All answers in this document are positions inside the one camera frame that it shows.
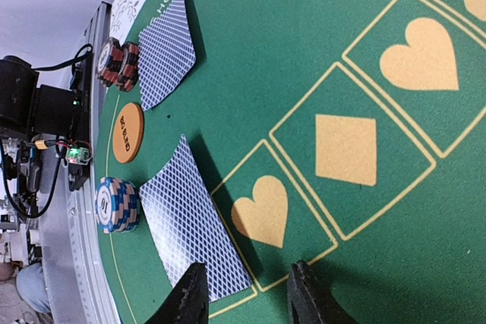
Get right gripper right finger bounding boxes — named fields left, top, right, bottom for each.
left=286, top=260, right=357, bottom=324

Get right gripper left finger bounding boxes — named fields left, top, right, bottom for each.
left=146, top=263, right=209, bottom=324

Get orange big blind button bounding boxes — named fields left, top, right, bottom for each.
left=112, top=102, right=144, bottom=164

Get dark red chip stack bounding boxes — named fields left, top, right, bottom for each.
left=96, top=37, right=140, bottom=93

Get dealt cards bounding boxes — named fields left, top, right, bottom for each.
left=138, top=0, right=197, bottom=111

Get round green poker mat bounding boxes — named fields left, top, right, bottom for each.
left=95, top=0, right=485, bottom=323

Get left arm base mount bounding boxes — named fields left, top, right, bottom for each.
left=1, top=43, right=93, bottom=220

